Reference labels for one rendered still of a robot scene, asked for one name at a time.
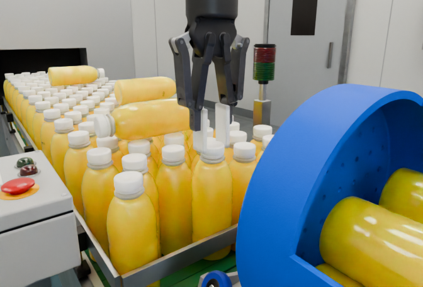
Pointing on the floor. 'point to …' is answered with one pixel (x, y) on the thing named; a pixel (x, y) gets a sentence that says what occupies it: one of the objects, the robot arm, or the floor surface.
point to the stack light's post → (261, 112)
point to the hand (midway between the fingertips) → (211, 128)
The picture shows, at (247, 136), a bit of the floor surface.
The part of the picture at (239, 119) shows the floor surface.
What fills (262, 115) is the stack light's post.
